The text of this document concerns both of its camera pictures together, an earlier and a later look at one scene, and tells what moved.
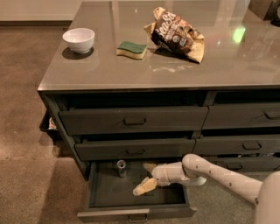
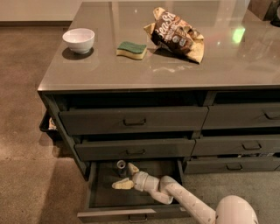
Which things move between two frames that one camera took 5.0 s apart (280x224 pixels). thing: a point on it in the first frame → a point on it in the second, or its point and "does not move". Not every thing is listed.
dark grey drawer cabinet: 154,81 does not move
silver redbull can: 122,168 does not move
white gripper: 160,175 → 143,181
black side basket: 49,125 does not move
